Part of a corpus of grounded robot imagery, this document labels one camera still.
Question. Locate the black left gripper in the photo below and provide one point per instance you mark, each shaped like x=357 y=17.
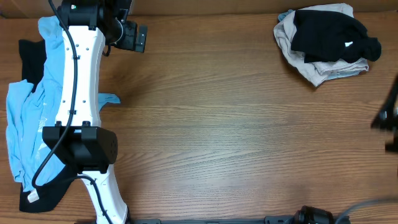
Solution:
x=129 y=42

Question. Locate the beige folded shorts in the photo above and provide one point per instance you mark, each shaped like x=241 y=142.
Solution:
x=313 y=69

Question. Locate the black t-shirt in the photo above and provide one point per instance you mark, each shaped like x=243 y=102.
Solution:
x=332 y=36

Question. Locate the light blue t-shirt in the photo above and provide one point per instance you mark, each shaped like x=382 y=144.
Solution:
x=30 y=108

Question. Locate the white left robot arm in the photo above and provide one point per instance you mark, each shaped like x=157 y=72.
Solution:
x=90 y=29

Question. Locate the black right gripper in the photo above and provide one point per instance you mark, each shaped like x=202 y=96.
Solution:
x=396 y=113

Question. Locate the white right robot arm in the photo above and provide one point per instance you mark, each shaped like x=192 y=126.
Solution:
x=392 y=146

